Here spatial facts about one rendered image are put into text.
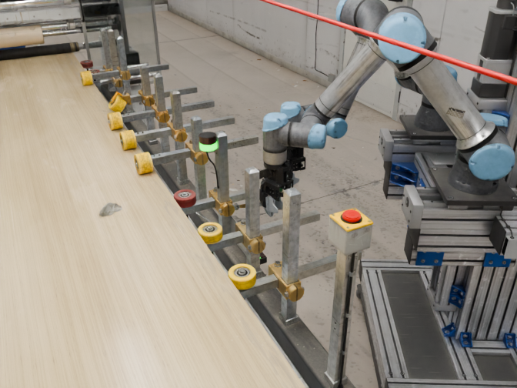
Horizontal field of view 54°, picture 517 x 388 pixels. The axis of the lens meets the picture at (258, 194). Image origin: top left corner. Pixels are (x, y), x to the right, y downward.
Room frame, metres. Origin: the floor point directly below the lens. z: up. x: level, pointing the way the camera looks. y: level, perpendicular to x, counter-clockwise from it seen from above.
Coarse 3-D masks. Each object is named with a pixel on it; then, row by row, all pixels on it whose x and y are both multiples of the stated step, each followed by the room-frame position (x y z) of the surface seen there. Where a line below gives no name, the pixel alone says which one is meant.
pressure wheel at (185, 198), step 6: (180, 192) 1.62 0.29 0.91; (186, 192) 1.62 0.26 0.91; (192, 192) 1.62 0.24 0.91; (174, 198) 1.59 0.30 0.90; (180, 198) 1.58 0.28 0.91; (186, 198) 1.58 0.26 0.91; (192, 198) 1.59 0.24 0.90; (180, 204) 1.57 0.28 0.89; (186, 204) 1.57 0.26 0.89; (192, 204) 1.58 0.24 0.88
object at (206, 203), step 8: (232, 192) 1.70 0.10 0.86; (240, 192) 1.70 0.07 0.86; (200, 200) 1.64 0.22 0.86; (208, 200) 1.64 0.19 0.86; (232, 200) 1.67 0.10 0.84; (240, 200) 1.69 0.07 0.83; (184, 208) 1.59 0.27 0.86; (192, 208) 1.60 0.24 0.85; (200, 208) 1.62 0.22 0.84; (208, 208) 1.63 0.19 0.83
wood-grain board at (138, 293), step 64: (64, 64) 3.37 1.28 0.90; (0, 128) 2.27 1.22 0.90; (64, 128) 2.26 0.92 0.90; (0, 192) 1.64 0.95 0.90; (64, 192) 1.64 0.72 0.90; (128, 192) 1.63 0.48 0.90; (0, 256) 1.25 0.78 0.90; (64, 256) 1.25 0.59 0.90; (128, 256) 1.24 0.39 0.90; (192, 256) 1.24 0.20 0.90; (0, 320) 0.98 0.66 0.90; (64, 320) 0.97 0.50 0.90; (128, 320) 0.97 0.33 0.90; (192, 320) 0.97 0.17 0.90; (256, 320) 0.97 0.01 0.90; (0, 384) 0.78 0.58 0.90; (64, 384) 0.78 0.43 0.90; (128, 384) 0.77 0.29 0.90; (192, 384) 0.77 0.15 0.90; (256, 384) 0.77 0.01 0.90
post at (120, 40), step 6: (120, 36) 2.99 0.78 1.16; (120, 42) 2.96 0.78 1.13; (120, 48) 2.96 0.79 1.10; (120, 54) 2.96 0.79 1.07; (120, 60) 2.96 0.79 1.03; (120, 66) 2.98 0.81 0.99; (126, 66) 2.97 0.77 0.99; (126, 84) 2.96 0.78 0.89; (126, 90) 2.96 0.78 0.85; (126, 108) 2.97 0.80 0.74; (132, 108) 2.97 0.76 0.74
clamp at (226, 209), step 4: (208, 192) 1.70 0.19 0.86; (212, 192) 1.68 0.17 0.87; (216, 192) 1.68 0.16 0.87; (212, 196) 1.66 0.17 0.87; (216, 196) 1.65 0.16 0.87; (216, 200) 1.63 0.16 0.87; (216, 204) 1.63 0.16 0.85; (220, 204) 1.60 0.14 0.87; (224, 204) 1.60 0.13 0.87; (228, 204) 1.60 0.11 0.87; (216, 208) 1.63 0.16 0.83; (220, 208) 1.60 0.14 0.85; (224, 208) 1.58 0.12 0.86; (228, 208) 1.59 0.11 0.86; (232, 208) 1.60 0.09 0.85; (220, 212) 1.59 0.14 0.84; (224, 212) 1.58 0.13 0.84; (228, 212) 1.59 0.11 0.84; (232, 212) 1.60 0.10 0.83
